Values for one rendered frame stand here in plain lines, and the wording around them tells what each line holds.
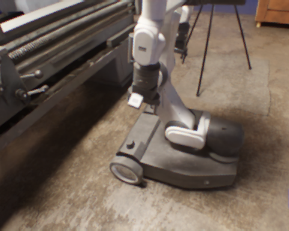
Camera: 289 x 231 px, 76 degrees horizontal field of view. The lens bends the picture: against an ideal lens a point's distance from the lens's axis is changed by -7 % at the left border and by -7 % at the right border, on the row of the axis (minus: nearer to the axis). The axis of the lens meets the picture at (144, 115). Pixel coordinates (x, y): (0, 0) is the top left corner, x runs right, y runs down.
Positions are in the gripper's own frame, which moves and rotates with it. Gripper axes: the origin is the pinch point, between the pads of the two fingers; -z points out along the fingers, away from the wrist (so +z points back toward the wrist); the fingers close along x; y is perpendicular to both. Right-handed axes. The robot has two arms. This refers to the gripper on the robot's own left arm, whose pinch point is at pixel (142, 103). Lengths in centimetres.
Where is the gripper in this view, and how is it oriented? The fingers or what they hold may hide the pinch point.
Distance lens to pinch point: 77.0
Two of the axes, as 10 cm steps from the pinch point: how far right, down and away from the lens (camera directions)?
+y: -3.9, 6.3, -6.7
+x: -9.2, -3.4, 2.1
